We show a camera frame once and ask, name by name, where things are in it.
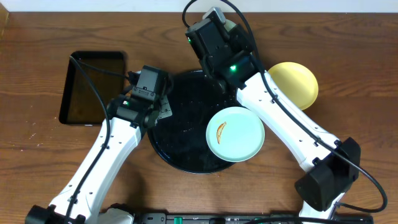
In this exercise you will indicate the yellow plate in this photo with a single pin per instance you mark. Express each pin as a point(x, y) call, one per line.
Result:
point(297, 83)

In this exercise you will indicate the light blue plate top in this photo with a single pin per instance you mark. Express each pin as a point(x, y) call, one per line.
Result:
point(228, 25)

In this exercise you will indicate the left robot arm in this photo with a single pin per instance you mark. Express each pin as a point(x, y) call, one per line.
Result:
point(127, 120)

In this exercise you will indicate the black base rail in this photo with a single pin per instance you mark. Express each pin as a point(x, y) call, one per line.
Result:
point(164, 218)

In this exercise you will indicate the light blue plate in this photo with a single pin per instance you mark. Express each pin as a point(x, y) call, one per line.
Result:
point(235, 134)
point(228, 25)

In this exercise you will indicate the round black serving tray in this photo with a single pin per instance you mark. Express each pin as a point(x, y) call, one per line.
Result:
point(180, 140)

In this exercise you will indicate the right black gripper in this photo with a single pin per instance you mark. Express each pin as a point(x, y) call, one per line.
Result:
point(217, 79)

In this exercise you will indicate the black rectangular water tray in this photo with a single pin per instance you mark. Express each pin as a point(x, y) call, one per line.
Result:
point(107, 71)

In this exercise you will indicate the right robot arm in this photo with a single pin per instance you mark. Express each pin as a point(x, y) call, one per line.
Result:
point(330, 165)

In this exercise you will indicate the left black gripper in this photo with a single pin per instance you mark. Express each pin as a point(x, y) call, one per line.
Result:
point(162, 109)

